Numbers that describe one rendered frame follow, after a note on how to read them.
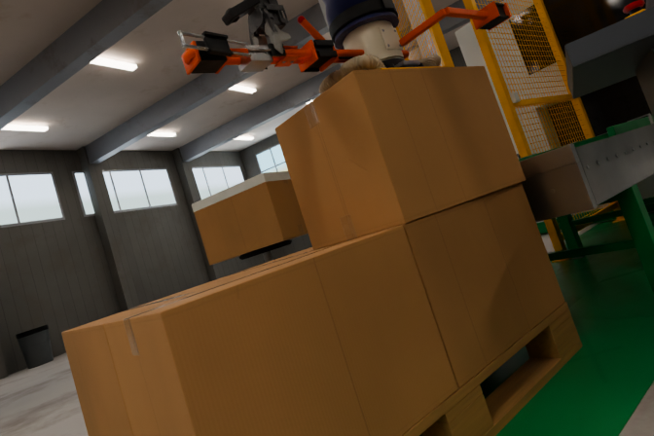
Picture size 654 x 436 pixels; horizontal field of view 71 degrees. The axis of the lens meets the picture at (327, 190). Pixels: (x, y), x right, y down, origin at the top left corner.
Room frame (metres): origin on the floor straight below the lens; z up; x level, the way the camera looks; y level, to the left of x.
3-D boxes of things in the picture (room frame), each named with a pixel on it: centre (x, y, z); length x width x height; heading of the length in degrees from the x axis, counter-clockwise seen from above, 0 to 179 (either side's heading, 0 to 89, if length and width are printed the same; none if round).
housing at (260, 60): (1.16, 0.07, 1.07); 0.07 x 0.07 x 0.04; 40
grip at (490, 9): (1.45, -0.68, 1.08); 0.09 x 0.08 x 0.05; 40
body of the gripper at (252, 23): (1.21, 0.01, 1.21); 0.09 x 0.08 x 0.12; 129
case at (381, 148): (1.46, -0.26, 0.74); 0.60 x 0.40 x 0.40; 129
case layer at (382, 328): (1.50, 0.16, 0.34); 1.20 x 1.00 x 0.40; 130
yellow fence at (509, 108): (3.17, -1.63, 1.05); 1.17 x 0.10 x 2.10; 130
